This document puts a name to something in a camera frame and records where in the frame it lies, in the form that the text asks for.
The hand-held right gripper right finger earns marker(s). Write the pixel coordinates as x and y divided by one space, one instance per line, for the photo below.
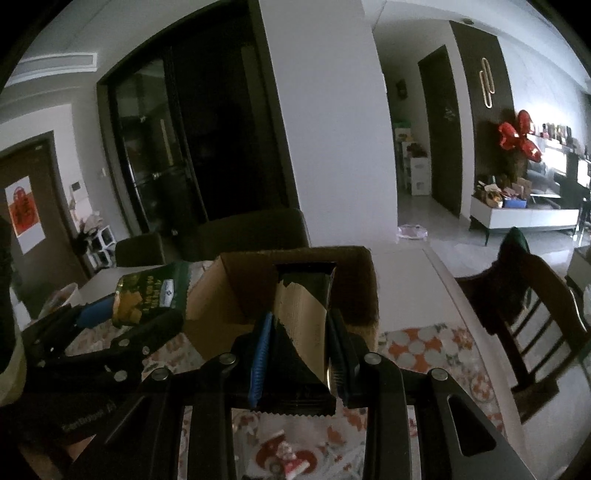
340 369

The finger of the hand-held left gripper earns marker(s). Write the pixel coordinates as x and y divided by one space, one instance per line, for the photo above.
97 314
147 330

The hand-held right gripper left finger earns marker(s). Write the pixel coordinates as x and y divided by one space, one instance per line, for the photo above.
258 364

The green snack packet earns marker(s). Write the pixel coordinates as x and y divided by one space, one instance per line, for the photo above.
150 293

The black snack packet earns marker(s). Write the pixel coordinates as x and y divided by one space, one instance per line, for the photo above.
302 323

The brown cardboard box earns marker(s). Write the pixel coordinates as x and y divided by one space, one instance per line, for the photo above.
221 290

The floral patterned bowl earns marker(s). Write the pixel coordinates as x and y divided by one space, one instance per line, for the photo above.
62 297

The white cube shelf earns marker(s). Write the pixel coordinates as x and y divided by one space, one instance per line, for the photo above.
100 249

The floral patterned table runner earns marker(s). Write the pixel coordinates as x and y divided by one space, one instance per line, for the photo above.
415 350

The brown entrance door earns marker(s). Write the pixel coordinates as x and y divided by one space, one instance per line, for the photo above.
41 230

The small red snack packet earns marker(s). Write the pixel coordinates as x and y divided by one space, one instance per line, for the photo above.
291 461

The red paper poster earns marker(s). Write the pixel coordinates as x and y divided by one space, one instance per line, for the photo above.
23 212

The pink floor basin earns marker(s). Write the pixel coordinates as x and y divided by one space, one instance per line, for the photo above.
412 231

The dark glass sliding door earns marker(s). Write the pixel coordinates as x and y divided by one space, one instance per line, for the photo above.
184 138

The dark green cloth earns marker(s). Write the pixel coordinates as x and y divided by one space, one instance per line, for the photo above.
510 272

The brown wooden chair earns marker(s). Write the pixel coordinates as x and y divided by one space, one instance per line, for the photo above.
545 314

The stack of white boxes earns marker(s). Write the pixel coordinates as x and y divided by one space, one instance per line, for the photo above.
415 170

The pile of gift bags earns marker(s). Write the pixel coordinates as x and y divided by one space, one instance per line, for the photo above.
501 194

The white low cabinet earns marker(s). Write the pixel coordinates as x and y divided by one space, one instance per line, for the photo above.
526 217

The ceiling air vent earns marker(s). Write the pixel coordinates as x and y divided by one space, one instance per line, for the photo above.
57 61

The white coffee table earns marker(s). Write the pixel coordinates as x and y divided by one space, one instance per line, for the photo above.
581 272

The dark hallway door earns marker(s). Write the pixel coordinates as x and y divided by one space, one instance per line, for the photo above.
441 129

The red foil balloon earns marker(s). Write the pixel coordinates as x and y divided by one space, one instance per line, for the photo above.
519 136

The row of figurines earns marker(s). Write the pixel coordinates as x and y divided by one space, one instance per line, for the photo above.
558 131

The white wall intercom panel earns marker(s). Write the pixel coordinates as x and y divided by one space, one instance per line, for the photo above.
76 187

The small dark wall picture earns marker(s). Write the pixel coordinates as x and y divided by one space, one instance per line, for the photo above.
400 87

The gold wall decoration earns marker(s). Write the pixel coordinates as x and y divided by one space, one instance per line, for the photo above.
485 83

